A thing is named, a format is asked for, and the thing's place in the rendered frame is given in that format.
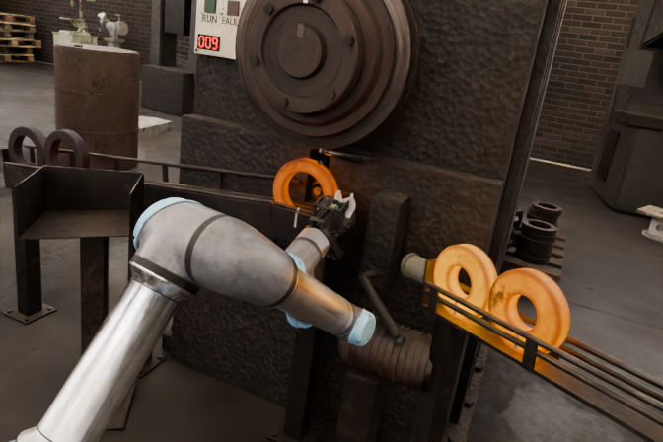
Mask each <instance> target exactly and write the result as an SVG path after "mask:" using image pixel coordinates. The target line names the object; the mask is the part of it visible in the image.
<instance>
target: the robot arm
mask: <svg viewBox="0 0 663 442"><path fill-rule="evenodd" d="M320 199H322V202H321V203H320V204H318V202H319V201H320ZM354 224H355V200H354V198H353V193H352V194H351V195H350V197H348V198H345V199H342V196H341V192H340V190H338V191H337V192H336V194H335V199H333V196H330V195H327V196H326V197H325V194H324V193H323V194H322V195H321V197H320V198H319V199H318V200H317V201H316V202H315V203H314V217H313V216H311V217H310V218H309V225H308V226H307V227H306V228H305V229H304V230H303V231H302V232H301V233H300V234H299V235H298V236H297V237H296V239H295V240H294V241H293V242H292V243H291V244H290V245H289V247H288V248H287V249H286V250H285V251H283V250H282V249H281V248H279V247H278V246H277V245H276V244H274V243H273V242H272V241H271V240H270V239H269V238H267V237H266V236H265V235H263V234H262V233H261V232H259V231H258V230H257V229H255V228H254V227H252V226H251V225H249V224H248V223H246V222H244V221H242V220H240V219H238V218H235V217H231V216H229V215H226V214H224V213H221V212H218V211H216V210H213V209H211V208H208V207H206V206H203V205H202V204H201V203H199V202H196V201H193V200H186V199H183V198H177V197H172V198H167V199H163V200H160V201H158V202H156V203H154V204H153V205H151V206H150V207H149V208H148V209H146V210H145V211H144V213H143V214H142V215H141V216H140V218H139V219H138V221H137V223H136V225H135V228H134V232H133V236H134V237H135V239H134V240H133V244H134V247H135V249H136V252H135V254H134V256H133V257H132V259H131V260H130V262H129V265H130V269H131V278H130V280H129V281H128V283H127V284H126V286H125V288H124V289H123V291H122V292H121V294H120V296H119V297H118V299H117V300H116V302H115V304H114V305H113V307H112V308H111V310H110V312H109V314H108V315H107V317H106V318H105V320H104V322H103V323H102V325H101V326H100V328H99V329H98V331H97V333H96V334H95V336H94V337H93V339H92V341H91V342H90V344H89V345H88V347H87V348H86V350H85V352H84V353H83V355H82V356H81V358H80V360H79V361H78V363H77V364H76V366H75V368H74V369H73V371H72V372H71V374H70V375H69V377H68V379H67V380H66V382H65V383H64V385H63V387H62V388H61V390H60V391H59V393H58V394H57V396H56V398H55V399H54V401H53V402H52V404H51V406H50V407H49V409H48V410H47V412H46V413H45V415H44V417H43V418H42V420H41V421H40V423H39V425H37V426H36V427H33V428H30V429H27V430H24V431H23V432H21V433H20V435H19V436H18V437H17V439H16V440H13V441H10V442H99V441H100V439H101V437H102V436H103V434H104V432H105V431H106V429H107V427H108V425H109V424H110V422H111V420H112V418H113V416H114V415H115V413H116V411H117V410H118V408H119V406H120V404H121V403H122V401H123V399H124V398H125V396H126V394H127V393H128V391H129V389H130V387H131V386H132V384H133V382H134V381H135V379H136V377H137V376H138V374H139V372H140V370H141V369H142V367H143V365H144V364H145V362H146V360H147V359H148V357H149V355H150V354H151V352H152V350H153V348H154V347H155V345H156V343H157V342H158V340H159V338H160V337H161V335H162V333H163V331H164V330H165V328H166V326H167V325H168V323H169V321H170V320H171V318H172V316H173V315H174V313H175V311H176V309H177V308H178V306H179V304H180V303H181V302H182V301H185V300H188V299H191V298H194V297H195V295H196V294H197V292H198V291H199V289H200V287H204V288H206V289H208V290H211V291H214V292H216V293H219V294H223V295H226V296H230V297H233V298H236V299H240V300H243V301H246V302H250V303H252V304H255V305H257V306H259V307H262V308H267V309H268V308H275V307H276V308H278V309H280V310H282V311H284V312H285V313H286V316H287V320H288V322H289V323H290V324H291V325H292V326H294V327H296V328H308V327H310V326H315V327H317V328H319V329H321V330H324V331H326V332H329V333H331V334H333V335H335V336H337V337H339V338H341V339H343V340H345V341H347V343H351V344H354V345H356V346H363V345H365V344H366V343H367V342H368V341H369V340H370V338H371V337H372V335H373V332H374V329H375V326H376V319H375V316H374V315H373V314H372V313H370V312H368V311H366V310H365V309H364V308H359V307H357V306H355V305H353V304H352V303H350V302H349V301H347V300H346V299H344V298H343V297H341V296H340V295H338V294H337V293H335V292H334V291H332V290H331V289H329V288H328V287H327V286H326V285H324V284H323V283H321V282H320V281H318V280H316V279H315V277H314V269H315V267H316V266H317V264H318V263H319V262H320V261H321V259H322V258H323V257H324V256H326V257H327V258H329V259H331V260H339V261H341V259H342V256H343V254H344V252H343V250H342V249H341V247H340V246H339V244H338V243H337V241H336V240H335V238H334V237H339V236H343V235H344V233H345V232H346V231H349V230H350V229H351V228H352V227H353V226H354Z"/></svg>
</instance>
